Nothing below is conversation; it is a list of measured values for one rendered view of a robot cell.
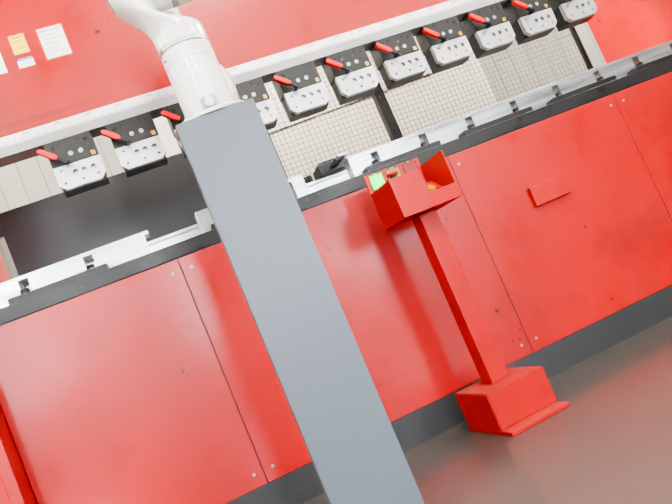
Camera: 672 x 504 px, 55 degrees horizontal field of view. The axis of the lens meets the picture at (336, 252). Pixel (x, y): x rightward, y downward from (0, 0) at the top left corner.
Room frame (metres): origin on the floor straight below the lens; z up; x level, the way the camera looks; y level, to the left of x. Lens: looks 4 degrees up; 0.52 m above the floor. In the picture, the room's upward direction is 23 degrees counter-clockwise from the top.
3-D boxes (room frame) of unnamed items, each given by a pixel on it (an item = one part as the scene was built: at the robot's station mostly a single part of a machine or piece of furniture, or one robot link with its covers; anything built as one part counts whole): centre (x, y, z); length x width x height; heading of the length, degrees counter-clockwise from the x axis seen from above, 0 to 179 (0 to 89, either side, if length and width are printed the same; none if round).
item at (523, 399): (1.92, -0.30, 0.06); 0.25 x 0.20 x 0.12; 19
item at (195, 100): (1.46, 0.14, 1.09); 0.19 x 0.19 x 0.18
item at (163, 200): (2.61, 0.61, 1.12); 1.13 x 0.02 x 0.44; 105
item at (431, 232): (1.95, -0.29, 0.39); 0.06 x 0.06 x 0.54; 19
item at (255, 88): (2.22, 0.08, 1.26); 0.15 x 0.09 x 0.17; 105
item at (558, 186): (2.29, -0.78, 0.59); 0.15 x 0.02 x 0.07; 105
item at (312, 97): (2.27, -0.11, 1.26); 0.15 x 0.09 x 0.17; 105
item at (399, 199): (1.95, -0.29, 0.75); 0.20 x 0.16 x 0.18; 109
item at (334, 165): (2.45, -0.13, 1.01); 0.26 x 0.12 x 0.05; 15
